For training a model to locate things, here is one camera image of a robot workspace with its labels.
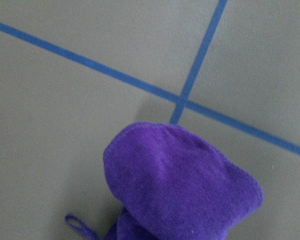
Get purple towel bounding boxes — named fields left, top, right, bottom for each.
left=64, top=121, right=264, bottom=240

